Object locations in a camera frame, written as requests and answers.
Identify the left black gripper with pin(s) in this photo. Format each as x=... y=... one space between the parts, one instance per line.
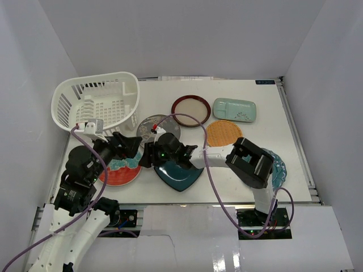
x=115 y=144

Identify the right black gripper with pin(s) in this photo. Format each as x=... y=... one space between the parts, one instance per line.
x=147 y=159

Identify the red and teal floral plate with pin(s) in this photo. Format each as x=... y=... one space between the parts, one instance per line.
x=119 y=176

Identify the grey reindeer plate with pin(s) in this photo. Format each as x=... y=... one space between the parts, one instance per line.
x=146 y=125

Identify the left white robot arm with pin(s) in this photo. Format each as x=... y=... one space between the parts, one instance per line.
x=80 y=212

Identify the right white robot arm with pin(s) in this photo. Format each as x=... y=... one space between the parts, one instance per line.
x=250 y=163

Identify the white plastic dish bin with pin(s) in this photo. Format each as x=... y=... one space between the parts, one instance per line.
x=113 y=98

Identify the dark teal square plate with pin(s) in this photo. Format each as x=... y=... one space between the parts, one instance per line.
x=176 y=177

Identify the orange woven round plate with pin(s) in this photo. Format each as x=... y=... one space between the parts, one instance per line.
x=222 y=133

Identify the dark red rimmed round plate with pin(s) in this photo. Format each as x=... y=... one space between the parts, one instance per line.
x=190 y=105

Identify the light green rectangular plate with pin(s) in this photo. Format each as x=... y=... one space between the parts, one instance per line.
x=234 y=110

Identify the teal scalloped round plate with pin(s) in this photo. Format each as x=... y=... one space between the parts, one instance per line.
x=279 y=173

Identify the blue label sticker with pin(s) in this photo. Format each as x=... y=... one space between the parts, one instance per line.
x=265 y=82

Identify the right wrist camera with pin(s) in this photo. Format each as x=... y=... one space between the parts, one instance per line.
x=157 y=130

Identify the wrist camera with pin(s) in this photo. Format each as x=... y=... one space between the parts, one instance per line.
x=157 y=130
x=93 y=129

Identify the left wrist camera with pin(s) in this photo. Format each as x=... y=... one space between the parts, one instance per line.
x=93 y=129

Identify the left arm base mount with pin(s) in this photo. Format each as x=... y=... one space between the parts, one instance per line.
x=126 y=223

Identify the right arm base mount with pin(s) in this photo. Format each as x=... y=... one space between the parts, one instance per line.
x=249 y=222

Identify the aluminium frame rail right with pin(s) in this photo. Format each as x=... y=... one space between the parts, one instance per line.
x=315 y=198

